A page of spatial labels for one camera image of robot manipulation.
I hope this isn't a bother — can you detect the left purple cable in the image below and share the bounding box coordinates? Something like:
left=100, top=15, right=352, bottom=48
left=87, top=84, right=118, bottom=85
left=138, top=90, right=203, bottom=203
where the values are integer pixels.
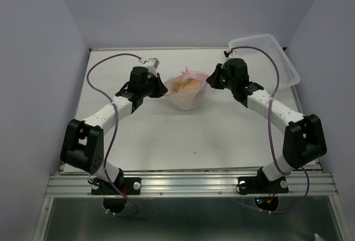
left=86, top=53, right=145, bottom=217

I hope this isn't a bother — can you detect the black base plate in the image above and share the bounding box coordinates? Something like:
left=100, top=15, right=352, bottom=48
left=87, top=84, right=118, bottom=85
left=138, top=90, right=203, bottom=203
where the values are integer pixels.
left=236, top=176, right=289, bottom=195
left=88, top=177, right=141, bottom=196

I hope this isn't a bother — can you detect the aluminium mounting rail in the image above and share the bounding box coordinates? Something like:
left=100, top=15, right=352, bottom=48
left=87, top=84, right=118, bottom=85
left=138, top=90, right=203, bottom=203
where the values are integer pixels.
left=45, top=169, right=338, bottom=198

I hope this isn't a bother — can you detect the purple cable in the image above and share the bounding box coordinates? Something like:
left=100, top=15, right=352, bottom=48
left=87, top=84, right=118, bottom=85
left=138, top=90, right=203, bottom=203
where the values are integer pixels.
left=86, top=53, right=145, bottom=217
left=226, top=46, right=311, bottom=216

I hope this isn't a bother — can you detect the white plastic basket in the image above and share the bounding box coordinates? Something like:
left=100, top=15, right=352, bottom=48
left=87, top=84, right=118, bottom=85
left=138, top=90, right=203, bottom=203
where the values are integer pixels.
left=228, top=34, right=301, bottom=92

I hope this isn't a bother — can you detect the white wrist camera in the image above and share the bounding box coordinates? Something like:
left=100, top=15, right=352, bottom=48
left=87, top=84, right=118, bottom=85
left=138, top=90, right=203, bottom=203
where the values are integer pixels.
left=139, top=58, right=160, bottom=76
left=224, top=49, right=239, bottom=60

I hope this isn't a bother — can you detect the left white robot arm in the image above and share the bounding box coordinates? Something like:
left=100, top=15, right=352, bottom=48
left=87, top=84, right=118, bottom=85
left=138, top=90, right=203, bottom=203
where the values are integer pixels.
left=60, top=65, right=168, bottom=193

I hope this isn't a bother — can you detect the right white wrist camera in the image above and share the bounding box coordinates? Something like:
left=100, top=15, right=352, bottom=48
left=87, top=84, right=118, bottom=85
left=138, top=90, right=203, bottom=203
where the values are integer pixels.
left=224, top=49, right=239, bottom=60

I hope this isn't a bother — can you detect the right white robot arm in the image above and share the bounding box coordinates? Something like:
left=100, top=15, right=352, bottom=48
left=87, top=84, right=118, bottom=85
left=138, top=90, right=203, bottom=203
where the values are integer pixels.
left=206, top=58, right=327, bottom=191

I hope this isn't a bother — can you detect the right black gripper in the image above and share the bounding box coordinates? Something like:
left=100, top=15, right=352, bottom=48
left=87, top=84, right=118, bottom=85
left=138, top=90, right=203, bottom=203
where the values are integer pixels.
left=206, top=63, right=236, bottom=90

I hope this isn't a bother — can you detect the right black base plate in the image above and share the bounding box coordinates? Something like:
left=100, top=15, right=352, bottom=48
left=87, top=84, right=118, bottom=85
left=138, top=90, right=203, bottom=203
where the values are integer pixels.
left=236, top=176, right=289, bottom=195

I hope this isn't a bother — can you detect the white mesh laundry bag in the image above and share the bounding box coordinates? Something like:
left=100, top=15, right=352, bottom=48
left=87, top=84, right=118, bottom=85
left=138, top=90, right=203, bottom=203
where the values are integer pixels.
left=164, top=67, right=209, bottom=111

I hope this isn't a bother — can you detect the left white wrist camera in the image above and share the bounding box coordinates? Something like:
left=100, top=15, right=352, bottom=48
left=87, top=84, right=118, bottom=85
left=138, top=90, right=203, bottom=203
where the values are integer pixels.
left=139, top=58, right=160, bottom=76

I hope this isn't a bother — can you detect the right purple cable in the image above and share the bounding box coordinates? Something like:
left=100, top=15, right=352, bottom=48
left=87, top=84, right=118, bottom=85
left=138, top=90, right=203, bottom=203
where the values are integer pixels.
left=226, top=46, right=311, bottom=216

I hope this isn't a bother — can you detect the beige bra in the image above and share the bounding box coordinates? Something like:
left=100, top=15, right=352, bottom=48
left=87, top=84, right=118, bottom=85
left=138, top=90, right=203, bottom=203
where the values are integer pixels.
left=171, top=77, right=202, bottom=93

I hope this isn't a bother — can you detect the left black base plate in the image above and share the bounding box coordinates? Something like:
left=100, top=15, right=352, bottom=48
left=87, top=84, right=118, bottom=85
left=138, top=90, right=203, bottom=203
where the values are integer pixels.
left=88, top=177, right=141, bottom=196

